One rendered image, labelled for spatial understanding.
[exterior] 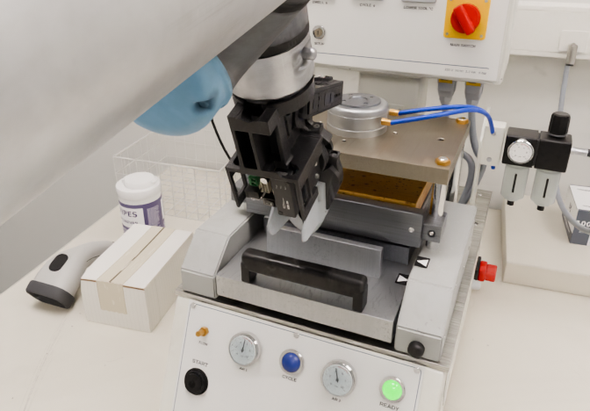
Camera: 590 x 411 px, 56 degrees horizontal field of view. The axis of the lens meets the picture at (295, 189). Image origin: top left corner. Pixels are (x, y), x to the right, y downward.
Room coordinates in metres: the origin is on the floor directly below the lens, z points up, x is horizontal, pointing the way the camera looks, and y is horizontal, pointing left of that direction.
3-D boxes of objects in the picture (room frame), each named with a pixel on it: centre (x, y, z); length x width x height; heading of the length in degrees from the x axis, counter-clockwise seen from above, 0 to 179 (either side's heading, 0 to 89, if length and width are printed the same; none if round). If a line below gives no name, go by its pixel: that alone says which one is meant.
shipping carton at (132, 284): (0.81, 0.27, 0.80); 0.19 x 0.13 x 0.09; 162
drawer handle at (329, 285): (0.52, -0.01, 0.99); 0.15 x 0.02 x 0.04; 67
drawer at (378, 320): (0.65, -0.06, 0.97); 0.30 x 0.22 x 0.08; 157
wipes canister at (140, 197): (0.98, 0.31, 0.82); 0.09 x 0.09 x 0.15
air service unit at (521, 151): (0.72, -0.34, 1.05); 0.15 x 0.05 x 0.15; 67
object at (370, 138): (0.71, -0.11, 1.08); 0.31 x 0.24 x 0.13; 67
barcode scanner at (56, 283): (0.85, 0.40, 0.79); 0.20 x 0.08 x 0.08; 162
